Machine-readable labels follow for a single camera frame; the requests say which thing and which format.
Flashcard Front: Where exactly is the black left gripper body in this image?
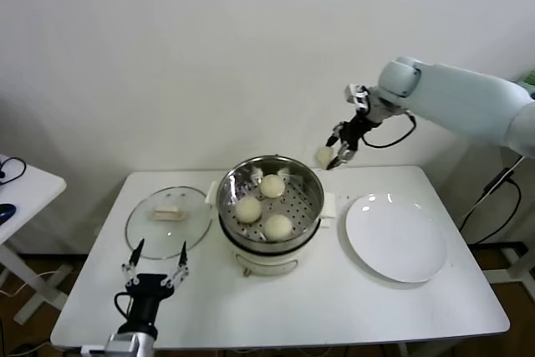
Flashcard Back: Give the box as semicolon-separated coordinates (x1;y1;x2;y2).
124;273;176;329

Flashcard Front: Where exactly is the mint green appliance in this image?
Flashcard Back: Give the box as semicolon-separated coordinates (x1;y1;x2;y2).
512;68;535;99

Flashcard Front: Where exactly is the white steamed baozi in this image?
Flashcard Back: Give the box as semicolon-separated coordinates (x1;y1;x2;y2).
316;145;338;168
258;173;287;199
262;214;293;242
233;196;263;224

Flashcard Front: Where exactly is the white round plate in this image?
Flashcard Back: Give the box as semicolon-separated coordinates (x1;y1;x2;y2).
343;193;448;284

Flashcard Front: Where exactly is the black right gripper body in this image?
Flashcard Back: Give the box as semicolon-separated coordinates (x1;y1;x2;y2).
341;111;382;150

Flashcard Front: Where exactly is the white side table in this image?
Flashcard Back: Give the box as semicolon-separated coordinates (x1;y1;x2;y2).
0;155;70;327

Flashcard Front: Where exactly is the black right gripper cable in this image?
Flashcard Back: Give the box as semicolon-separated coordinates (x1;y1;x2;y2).
361;112;418;150

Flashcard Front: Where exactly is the round glass pot lid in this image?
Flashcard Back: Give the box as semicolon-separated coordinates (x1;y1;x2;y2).
125;186;214;261

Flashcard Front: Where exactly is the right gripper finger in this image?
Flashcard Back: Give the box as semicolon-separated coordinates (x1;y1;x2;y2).
325;121;347;149
326;143;357;171

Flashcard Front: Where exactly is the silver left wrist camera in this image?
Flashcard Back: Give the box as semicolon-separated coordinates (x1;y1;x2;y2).
81;334;139;357

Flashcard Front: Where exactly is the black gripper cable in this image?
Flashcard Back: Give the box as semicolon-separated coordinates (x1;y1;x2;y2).
114;292;135;328
361;112;418;150

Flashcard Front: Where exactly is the white floor cable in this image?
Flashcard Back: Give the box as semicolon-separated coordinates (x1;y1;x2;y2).
0;271;58;298

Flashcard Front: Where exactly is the white electric pot base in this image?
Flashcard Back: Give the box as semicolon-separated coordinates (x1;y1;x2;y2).
217;206;333;279

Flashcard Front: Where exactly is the thin black desk cable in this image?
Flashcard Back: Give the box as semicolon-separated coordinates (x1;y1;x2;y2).
0;156;28;186

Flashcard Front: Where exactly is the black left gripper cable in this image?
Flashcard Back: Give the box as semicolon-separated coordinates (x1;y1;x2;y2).
114;292;135;328

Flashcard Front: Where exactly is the stainless steel steamer basket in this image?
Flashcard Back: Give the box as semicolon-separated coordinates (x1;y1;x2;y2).
206;156;338;252

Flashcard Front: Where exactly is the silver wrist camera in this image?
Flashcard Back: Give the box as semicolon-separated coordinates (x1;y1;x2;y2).
344;84;372;112
81;334;139;357

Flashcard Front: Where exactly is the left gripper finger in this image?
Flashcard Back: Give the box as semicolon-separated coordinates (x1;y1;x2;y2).
161;240;191;290
120;237;145;290

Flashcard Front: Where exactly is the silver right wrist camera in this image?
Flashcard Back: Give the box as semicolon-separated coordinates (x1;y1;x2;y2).
344;84;372;112

